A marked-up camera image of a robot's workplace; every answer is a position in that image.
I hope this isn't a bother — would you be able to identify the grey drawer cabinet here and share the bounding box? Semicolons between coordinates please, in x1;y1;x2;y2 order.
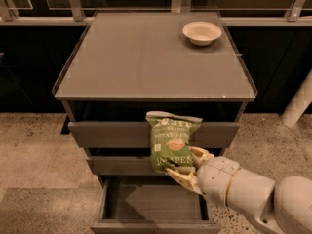
52;11;259;187

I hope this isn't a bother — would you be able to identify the grey middle drawer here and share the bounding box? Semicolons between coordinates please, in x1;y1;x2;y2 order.
87;156;160;176

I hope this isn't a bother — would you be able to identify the grey top drawer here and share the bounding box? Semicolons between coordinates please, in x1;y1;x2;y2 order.
68;121;239;148

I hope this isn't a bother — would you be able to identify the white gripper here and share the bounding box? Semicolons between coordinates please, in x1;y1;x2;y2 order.
166;146;240;207

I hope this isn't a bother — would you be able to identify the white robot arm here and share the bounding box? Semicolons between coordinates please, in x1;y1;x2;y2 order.
166;113;312;234

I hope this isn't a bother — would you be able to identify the grey open bottom drawer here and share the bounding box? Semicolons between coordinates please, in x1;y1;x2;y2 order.
91;177;220;234

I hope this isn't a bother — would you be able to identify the metal window railing frame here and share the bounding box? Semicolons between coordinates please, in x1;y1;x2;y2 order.
0;0;312;27

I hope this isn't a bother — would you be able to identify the white paper bowl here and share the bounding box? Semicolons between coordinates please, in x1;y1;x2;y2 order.
182;22;222;46

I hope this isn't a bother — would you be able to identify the green jalapeno chip bag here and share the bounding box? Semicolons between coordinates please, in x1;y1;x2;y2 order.
145;111;203;173

